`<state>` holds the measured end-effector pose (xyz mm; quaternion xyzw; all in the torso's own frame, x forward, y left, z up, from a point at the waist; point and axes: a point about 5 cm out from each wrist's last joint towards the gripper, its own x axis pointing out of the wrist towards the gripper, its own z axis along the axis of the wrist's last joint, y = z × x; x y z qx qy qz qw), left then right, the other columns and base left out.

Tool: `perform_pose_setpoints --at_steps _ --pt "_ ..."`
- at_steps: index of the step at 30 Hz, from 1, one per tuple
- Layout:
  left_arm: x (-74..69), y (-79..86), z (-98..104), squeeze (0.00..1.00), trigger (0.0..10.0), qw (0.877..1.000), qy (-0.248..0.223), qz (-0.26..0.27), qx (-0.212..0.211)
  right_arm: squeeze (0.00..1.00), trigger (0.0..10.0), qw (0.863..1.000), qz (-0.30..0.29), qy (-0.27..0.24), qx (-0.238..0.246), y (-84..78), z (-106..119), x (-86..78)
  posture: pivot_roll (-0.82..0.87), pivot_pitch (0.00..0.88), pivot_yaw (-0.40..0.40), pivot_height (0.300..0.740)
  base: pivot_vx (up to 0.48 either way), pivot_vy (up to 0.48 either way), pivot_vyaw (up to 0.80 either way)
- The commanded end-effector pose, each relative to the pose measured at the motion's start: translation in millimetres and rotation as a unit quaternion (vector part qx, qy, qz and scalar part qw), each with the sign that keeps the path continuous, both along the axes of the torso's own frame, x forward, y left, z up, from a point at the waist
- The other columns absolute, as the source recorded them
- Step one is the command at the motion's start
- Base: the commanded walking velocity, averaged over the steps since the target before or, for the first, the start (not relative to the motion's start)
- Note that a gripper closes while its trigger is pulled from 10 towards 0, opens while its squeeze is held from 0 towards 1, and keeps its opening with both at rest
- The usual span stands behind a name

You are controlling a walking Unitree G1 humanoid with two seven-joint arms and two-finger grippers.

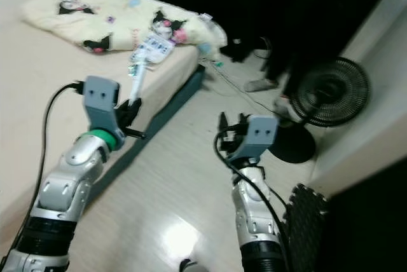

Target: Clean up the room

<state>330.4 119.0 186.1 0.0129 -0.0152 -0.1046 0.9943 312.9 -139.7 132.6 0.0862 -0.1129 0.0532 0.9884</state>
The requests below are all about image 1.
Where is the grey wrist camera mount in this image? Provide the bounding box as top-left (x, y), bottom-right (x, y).
top-left (85, 75), bottom-right (121, 149)
top-left (238, 114), bottom-right (279, 161)

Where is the beige sheeted bed mattress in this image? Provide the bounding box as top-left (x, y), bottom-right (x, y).
top-left (0, 24), bottom-right (201, 266)

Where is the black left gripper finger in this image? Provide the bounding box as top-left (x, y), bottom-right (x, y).
top-left (124, 97), bottom-right (144, 126)

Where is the black foam puzzle mat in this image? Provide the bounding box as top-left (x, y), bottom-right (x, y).
top-left (283, 183), bottom-right (331, 272)

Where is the black standing fan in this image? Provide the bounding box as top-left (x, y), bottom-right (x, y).
top-left (268, 56), bottom-right (371, 165)

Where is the black door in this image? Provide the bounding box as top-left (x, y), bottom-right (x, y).
top-left (324, 154), bottom-right (407, 272)

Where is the cream cartoon print blanket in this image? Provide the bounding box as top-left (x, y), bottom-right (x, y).
top-left (20, 0), bottom-right (228, 57)

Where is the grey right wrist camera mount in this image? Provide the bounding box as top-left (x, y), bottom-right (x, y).
top-left (238, 114), bottom-right (279, 161)

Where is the grey right robot leg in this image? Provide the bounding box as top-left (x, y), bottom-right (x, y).
top-left (179, 258), bottom-right (204, 272)

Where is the blue white paperback book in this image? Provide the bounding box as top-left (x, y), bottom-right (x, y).
top-left (130, 32), bottom-right (176, 66)

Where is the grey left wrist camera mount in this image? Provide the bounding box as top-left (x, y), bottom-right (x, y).
top-left (85, 75), bottom-right (121, 149)

